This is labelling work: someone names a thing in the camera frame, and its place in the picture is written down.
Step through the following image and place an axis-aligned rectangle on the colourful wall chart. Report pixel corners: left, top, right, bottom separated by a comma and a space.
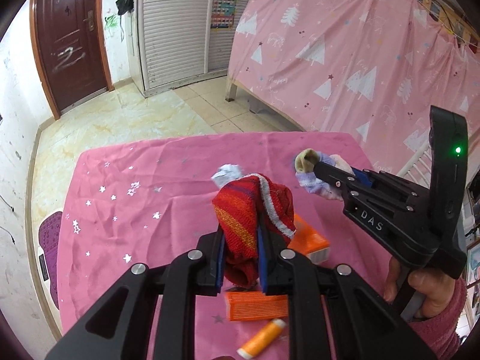
211, 0, 238, 29

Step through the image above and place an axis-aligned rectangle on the pink star tablecloth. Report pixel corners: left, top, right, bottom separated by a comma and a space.
55, 130, 395, 360

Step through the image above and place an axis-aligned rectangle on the lilac and peach sock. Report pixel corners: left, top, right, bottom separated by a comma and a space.
293, 148, 356, 202

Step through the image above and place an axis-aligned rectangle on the dark red door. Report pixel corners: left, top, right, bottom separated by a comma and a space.
29, 0, 113, 119

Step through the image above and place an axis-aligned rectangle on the pink fleece sleeve forearm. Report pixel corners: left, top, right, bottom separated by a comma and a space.
409, 279, 467, 359

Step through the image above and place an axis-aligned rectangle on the orange rectangular box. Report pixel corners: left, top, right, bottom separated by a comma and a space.
288, 214, 330, 265

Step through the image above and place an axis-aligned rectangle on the orange thread spool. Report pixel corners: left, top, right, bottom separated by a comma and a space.
237, 319, 287, 360

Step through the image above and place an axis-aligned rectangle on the right hand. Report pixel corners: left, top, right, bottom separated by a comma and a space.
381, 256, 457, 320

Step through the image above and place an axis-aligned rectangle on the crumpled white paper ball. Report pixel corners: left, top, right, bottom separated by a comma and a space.
211, 164, 243, 189

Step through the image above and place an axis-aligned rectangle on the white louvered wardrobe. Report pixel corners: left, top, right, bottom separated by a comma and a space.
125, 0, 249, 97

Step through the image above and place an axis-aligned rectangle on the orange ribbed block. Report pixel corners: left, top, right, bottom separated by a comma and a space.
224, 291, 288, 322

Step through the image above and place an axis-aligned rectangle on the white metal chair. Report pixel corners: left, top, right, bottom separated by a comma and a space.
397, 141, 432, 189

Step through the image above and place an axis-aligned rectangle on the red striped white-cuff sock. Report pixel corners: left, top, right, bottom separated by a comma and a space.
212, 173, 296, 288

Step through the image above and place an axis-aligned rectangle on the pink tree-print bed curtain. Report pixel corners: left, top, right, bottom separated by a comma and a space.
229, 0, 479, 173

